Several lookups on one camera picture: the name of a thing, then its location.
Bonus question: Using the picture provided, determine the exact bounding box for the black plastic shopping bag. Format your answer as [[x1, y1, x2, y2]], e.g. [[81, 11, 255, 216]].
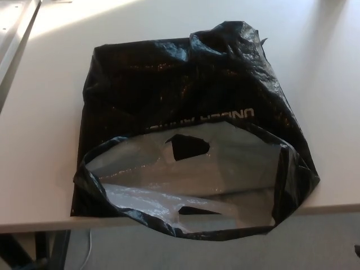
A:
[[69, 20, 322, 240]]

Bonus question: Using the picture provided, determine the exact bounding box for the dark metal table leg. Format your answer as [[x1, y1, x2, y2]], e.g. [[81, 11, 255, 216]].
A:
[[0, 229, 71, 270]]

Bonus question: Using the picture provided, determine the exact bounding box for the white cable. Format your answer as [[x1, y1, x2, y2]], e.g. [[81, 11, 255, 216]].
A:
[[83, 228, 94, 270]]

